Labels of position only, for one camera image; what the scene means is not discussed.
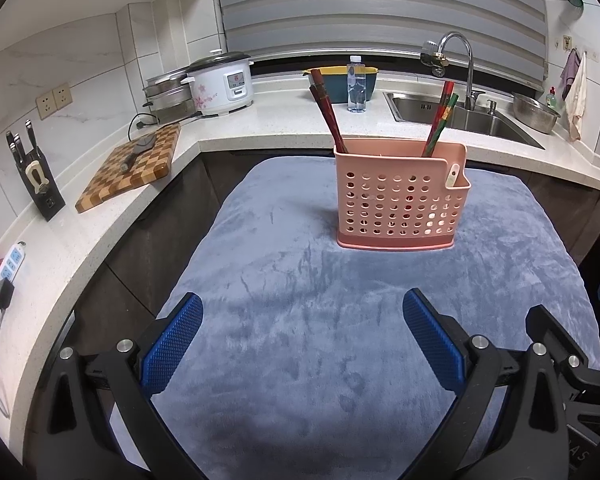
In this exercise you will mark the green chopstick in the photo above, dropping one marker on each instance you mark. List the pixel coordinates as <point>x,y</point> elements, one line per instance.
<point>442,127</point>

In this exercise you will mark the black charger plug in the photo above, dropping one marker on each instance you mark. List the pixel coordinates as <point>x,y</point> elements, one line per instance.
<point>4,295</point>

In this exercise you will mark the white rice cooker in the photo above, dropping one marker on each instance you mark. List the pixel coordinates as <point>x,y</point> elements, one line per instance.
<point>220,85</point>

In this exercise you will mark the purple hanging cloth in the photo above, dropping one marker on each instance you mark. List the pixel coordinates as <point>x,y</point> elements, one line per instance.
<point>570,72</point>

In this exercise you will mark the stainless steel bowl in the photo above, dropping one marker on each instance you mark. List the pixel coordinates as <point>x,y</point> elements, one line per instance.
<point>535,112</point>

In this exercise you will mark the steel steamer pot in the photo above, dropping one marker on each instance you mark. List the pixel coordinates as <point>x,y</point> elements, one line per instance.
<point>167,95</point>

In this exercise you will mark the blue basin with yellow rim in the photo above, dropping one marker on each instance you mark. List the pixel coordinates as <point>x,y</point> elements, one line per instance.
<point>337,85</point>

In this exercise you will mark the checkered wooden cutting board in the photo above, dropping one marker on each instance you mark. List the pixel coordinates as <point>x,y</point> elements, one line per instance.
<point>130,180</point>

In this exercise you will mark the cream hanging towel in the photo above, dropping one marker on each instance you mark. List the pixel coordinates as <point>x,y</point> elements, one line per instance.
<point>576,105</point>

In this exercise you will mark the red chopstick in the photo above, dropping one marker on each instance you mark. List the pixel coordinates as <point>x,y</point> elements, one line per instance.
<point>437,120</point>
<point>447,117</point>

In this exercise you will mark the chrome faucet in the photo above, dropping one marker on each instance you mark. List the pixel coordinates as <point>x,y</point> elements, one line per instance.
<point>462,45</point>

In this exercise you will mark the black knife block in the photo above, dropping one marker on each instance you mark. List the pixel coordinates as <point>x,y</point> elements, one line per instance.
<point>40,185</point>

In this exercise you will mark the stainless steel sink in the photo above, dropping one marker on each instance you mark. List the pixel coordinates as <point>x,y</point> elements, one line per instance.
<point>480,120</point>

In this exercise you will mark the blue fleece blanket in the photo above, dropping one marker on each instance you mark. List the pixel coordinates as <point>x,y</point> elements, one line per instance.
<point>305,310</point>

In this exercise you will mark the grey window blind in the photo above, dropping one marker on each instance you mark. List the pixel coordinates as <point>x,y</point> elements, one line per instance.
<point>380,10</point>

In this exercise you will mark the green dish soap bottle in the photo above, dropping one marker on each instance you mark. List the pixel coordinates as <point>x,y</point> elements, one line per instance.
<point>551,99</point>

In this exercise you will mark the white power strip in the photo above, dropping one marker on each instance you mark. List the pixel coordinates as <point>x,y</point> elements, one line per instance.
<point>11,262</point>

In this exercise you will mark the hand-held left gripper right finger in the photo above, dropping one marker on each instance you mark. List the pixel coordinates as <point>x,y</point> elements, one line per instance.
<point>432,340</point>

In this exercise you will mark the pink perforated utensil basket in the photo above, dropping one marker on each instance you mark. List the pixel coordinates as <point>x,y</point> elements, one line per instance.
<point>395,195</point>

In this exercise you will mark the white wall socket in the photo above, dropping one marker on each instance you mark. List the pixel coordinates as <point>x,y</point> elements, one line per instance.
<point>62,96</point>
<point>45,106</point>

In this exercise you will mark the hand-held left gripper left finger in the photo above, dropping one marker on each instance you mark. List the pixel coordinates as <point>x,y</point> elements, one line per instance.
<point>175,345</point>

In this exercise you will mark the sink soap pump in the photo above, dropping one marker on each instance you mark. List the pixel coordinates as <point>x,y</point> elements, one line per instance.
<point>491,107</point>

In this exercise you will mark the maroon chopstick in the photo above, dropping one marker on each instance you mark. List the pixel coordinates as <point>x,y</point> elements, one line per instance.
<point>326,125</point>
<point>325,110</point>
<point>330,115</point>

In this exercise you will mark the clear water bottle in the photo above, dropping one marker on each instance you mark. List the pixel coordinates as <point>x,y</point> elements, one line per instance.
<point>357,85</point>

